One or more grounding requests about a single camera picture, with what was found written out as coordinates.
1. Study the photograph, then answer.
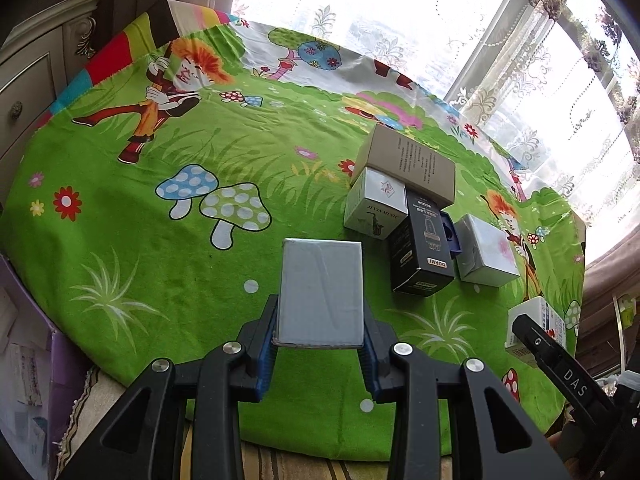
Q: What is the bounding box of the white box saxophone print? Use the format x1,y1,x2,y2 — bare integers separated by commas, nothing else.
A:
343,167,408,237

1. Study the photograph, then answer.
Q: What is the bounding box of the silver grey box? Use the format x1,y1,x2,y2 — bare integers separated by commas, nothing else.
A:
274,238,365,350

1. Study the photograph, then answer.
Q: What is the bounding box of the tan cardboard box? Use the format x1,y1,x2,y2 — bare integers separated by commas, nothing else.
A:
350,124,457,208

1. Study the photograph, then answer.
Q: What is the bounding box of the cream ornate dresser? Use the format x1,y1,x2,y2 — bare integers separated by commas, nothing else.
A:
0,0,108,201

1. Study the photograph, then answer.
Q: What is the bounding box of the green cartoon printed blanket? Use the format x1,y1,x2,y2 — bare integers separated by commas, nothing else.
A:
0,0,588,461

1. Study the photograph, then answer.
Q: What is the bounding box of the purple cardboard storage box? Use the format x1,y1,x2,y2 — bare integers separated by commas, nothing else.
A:
0,255,96,480

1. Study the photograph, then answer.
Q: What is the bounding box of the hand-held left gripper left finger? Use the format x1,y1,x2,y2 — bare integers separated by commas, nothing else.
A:
57,294,281,480

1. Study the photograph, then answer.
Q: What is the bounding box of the black box with label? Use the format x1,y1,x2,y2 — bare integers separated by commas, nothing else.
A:
390,190,456,298

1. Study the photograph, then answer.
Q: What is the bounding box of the white lace curtain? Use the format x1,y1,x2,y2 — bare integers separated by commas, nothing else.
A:
232,0,640,261

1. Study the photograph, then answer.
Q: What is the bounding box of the white medicine box red print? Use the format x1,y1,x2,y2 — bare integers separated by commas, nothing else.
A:
505,296,568,358

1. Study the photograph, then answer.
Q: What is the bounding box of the small blue plastic item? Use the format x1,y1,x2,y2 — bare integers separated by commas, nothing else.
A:
439,212,463,261

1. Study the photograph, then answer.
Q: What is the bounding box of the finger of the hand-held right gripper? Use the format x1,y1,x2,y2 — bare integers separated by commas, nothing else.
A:
511,314,621,429

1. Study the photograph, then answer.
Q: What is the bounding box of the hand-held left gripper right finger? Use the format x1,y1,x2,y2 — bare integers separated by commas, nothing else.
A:
357,305,573,480

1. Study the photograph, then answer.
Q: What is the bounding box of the silver white box pink print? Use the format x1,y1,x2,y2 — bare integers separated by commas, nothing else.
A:
456,213,521,288

